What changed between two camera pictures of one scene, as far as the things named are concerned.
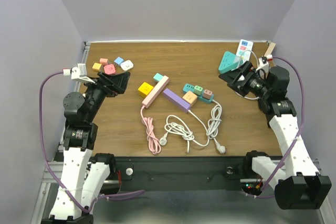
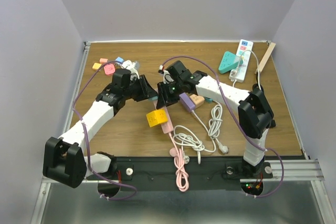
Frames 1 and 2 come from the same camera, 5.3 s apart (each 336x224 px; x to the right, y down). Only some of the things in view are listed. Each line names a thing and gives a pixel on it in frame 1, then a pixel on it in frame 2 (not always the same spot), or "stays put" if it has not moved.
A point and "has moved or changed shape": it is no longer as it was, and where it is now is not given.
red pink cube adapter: (109, 69) stays put
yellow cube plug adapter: (144, 89) has moved or changed shape
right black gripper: (232, 77) → (164, 99)
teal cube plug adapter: (158, 77) → (155, 98)
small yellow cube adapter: (96, 66) stays put
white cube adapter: (127, 65) stays put
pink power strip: (147, 100) has moved or changed shape
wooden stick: (270, 49) stays put
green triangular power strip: (229, 61) stays put
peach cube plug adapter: (191, 97) → (198, 100)
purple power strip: (176, 100) has moved or changed shape
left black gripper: (119, 82) → (146, 91)
